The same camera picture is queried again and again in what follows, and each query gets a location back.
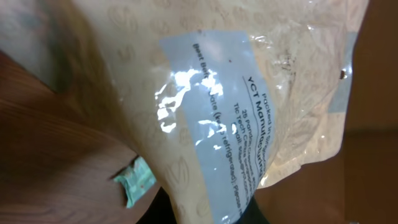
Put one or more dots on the beige clear food pouch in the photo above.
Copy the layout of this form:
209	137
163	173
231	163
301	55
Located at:
222	98

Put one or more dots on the teal snack packet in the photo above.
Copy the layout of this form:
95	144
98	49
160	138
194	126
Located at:
136	179

